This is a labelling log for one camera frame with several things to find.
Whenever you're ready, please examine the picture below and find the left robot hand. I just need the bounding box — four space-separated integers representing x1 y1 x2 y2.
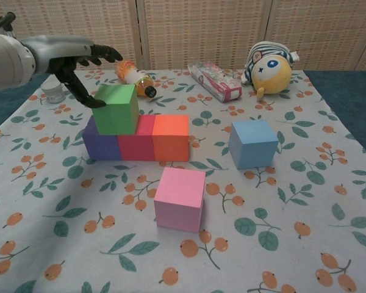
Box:
21 35 124 109

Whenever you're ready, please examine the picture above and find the green foam cube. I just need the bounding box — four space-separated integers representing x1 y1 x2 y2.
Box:
91 84 140 136

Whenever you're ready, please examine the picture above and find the purple foam cube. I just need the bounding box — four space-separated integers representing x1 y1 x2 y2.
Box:
82 117 123 162

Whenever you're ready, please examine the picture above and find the red foam cube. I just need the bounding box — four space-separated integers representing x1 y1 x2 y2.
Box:
117 115 157 162

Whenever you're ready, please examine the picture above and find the orange foam cube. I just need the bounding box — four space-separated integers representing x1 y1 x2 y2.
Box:
151 115 190 162

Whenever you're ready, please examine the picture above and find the blue foam cube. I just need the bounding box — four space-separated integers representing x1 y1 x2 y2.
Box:
228 119 279 170

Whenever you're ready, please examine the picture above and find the small white jar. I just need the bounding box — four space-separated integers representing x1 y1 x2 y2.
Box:
41 81 65 104

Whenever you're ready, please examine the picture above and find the orange drink bottle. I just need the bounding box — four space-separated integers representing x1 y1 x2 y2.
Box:
115 60 158 98

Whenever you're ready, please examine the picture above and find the woven folding screen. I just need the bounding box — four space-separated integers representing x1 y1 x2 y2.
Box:
0 0 366 73

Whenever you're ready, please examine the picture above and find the pink toothbrush package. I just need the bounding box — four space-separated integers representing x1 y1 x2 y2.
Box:
188 60 243 103

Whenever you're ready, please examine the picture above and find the pink foam cube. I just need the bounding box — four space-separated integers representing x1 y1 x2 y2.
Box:
154 167 206 234

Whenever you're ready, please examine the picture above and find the yellow plush toy striped hat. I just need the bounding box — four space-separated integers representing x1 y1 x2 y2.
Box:
240 42 300 100

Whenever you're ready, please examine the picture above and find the floral tablecloth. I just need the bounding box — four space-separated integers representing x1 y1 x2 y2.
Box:
0 69 366 293

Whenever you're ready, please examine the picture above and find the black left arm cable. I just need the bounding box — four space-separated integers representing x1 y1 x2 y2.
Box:
0 12 16 36

